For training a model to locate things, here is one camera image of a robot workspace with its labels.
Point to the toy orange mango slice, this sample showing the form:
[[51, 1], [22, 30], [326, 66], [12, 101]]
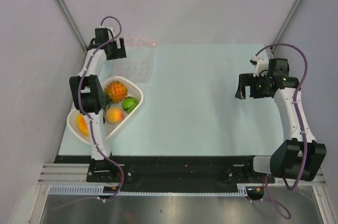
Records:
[[82, 125]]

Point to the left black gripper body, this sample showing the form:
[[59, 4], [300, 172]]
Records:
[[115, 53]]

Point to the aluminium frame post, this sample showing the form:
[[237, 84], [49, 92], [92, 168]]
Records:
[[71, 23], [288, 20]]

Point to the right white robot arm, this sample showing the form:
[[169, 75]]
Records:
[[300, 156]]

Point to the green toy watermelon ball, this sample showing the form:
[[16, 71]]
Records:
[[129, 104]]

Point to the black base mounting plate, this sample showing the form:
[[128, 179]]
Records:
[[181, 173]]

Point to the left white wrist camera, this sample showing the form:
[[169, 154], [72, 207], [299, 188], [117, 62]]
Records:
[[107, 27]]

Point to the left aluminium frame post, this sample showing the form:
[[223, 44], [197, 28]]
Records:
[[71, 23]]

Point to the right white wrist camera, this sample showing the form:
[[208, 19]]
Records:
[[260, 65]]

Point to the right aluminium frame post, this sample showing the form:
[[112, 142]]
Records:
[[288, 20]]

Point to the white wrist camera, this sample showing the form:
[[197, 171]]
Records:
[[107, 27], [260, 65]]

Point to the clear zip top bag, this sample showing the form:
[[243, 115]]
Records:
[[138, 65]]

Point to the white slotted cable duct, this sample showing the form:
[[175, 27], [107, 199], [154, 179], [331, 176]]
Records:
[[105, 190]]

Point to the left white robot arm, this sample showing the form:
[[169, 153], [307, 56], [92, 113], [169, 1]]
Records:
[[90, 100]]

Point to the orange toy pineapple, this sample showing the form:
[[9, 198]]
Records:
[[116, 92]]

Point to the white perforated plastic basket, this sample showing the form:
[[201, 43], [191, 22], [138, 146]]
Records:
[[111, 129]]

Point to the toy peach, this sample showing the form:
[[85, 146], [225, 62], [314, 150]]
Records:
[[114, 115]]

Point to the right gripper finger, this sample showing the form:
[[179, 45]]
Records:
[[241, 93], [245, 80]]

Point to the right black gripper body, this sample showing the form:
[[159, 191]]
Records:
[[258, 87]]

